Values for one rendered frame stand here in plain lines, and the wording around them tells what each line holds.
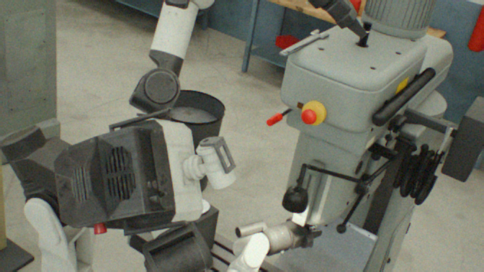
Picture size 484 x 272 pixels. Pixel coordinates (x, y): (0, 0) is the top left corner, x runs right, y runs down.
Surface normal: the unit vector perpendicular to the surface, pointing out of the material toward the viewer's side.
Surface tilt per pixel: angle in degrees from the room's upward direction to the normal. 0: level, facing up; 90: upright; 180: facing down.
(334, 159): 90
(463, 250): 0
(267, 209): 0
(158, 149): 58
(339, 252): 64
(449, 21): 90
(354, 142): 90
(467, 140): 90
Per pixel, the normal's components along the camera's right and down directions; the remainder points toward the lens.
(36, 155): 0.37, -0.77
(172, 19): -0.17, -0.07
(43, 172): -0.29, 0.44
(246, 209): 0.16, -0.85
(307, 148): -0.62, 0.30
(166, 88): 0.25, 0.04
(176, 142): 0.89, -0.22
